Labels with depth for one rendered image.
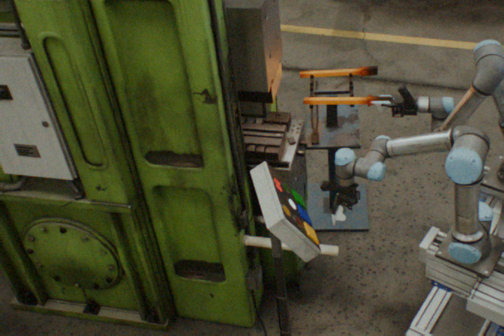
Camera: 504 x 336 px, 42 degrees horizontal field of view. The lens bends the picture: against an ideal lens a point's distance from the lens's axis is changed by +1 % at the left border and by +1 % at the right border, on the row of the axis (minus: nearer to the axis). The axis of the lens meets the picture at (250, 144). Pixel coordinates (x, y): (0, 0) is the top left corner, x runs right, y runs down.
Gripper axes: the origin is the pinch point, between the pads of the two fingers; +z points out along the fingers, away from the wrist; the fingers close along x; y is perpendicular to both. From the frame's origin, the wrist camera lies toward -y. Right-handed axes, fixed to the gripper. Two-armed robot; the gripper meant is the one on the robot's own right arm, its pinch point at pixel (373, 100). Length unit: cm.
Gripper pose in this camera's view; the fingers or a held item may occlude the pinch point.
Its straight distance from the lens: 312.9
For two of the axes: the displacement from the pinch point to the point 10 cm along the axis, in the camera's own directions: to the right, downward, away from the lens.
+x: 2.4, -6.4, 7.3
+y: 1.4, 7.6, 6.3
